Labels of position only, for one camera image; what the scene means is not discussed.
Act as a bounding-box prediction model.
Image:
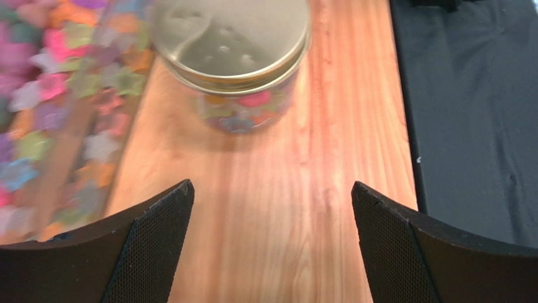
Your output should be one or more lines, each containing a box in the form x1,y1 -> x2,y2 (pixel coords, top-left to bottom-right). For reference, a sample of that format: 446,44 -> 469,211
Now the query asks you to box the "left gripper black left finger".
1,179 -> 194,302

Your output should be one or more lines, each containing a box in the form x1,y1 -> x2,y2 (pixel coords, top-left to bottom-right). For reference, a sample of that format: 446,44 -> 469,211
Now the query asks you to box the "gold round tin lid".
148,1 -> 311,96

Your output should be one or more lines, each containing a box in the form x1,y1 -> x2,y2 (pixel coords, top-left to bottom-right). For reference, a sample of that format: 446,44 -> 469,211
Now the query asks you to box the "clear round plastic jar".
195,75 -> 297,133

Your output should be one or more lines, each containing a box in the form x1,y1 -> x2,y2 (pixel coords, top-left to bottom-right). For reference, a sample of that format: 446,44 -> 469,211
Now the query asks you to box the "clear box of translucent candies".
1,1 -> 155,244

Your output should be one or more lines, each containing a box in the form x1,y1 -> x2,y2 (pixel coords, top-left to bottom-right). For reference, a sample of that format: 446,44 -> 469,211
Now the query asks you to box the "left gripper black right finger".
351,182 -> 537,302

